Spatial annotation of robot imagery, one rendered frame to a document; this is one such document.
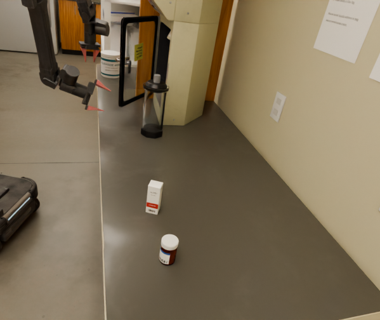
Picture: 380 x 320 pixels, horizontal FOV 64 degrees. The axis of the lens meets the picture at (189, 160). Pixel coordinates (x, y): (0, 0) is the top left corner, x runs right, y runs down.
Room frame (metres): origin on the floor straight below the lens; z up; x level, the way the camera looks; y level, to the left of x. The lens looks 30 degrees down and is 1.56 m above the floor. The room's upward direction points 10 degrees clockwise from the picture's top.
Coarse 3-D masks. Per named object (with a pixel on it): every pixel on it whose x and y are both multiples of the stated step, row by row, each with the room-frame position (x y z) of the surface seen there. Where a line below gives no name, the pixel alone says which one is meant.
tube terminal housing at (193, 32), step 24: (192, 0) 1.37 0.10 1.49; (216, 0) 1.51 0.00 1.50; (168, 24) 1.44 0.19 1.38; (192, 24) 1.38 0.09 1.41; (216, 24) 1.55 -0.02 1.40; (192, 48) 1.38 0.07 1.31; (168, 72) 1.35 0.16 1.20; (192, 72) 1.39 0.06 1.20; (168, 96) 1.36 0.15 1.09; (192, 96) 1.43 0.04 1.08; (168, 120) 1.36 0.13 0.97; (192, 120) 1.47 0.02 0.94
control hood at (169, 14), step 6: (156, 0) 1.32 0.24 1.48; (162, 0) 1.33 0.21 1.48; (168, 0) 1.34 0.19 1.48; (174, 0) 1.35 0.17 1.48; (156, 6) 1.42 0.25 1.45; (162, 6) 1.33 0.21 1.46; (168, 6) 1.34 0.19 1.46; (174, 6) 1.35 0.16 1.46; (162, 12) 1.34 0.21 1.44; (168, 12) 1.34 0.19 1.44; (168, 18) 1.34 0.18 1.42
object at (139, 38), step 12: (132, 24) 1.42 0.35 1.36; (144, 24) 1.52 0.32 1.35; (132, 36) 1.42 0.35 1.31; (144, 36) 1.52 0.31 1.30; (120, 48) 1.35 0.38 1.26; (132, 48) 1.43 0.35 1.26; (144, 48) 1.53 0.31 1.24; (120, 60) 1.35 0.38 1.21; (132, 60) 1.43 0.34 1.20; (144, 60) 1.54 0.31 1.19; (120, 72) 1.35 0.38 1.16; (132, 72) 1.44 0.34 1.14; (144, 72) 1.55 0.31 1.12; (120, 84) 1.35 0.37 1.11; (132, 84) 1.44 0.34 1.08; (132, 96) 1.45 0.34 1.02
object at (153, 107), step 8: (144, 88) 1.21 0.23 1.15; (152, 88) 1.19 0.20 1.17; (168, 88) 1.23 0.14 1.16; (144, 96) 1.23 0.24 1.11; (152, 96) 1.20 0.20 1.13; (160, 96) 1.20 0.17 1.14; (144, 104) 1.22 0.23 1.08; (152, 104) 1.20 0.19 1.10; (160, 104) 1.21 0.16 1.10; (144, 112) 1.21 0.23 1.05; (152, 112) 1.20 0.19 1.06; (160, 112) 1.21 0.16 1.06; (144, 120) 1.21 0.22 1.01; (152, 120) 1.20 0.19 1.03; (160, 120) 1.21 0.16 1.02; (144, 128) 1.21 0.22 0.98; (152, 128) 1.20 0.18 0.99; (160, 128) 1.22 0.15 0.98
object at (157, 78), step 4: (156, 76) 1.23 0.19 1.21; (160, 76) 1.24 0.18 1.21; (148, 80) 1.25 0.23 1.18; (152, 80) 1.26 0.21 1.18; (156, 80) 1.23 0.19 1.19; (160, 80) 1.24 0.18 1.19; (148, 84) 1.21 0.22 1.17; (152, 84) 1.20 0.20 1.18; (156, 84) 1.21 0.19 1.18; (160, 84) 1.21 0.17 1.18; (164, 84) 1.23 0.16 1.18; (156, 88) 1.20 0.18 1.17; (160, 88) 1.20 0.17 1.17; (164, 88) 1.22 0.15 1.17
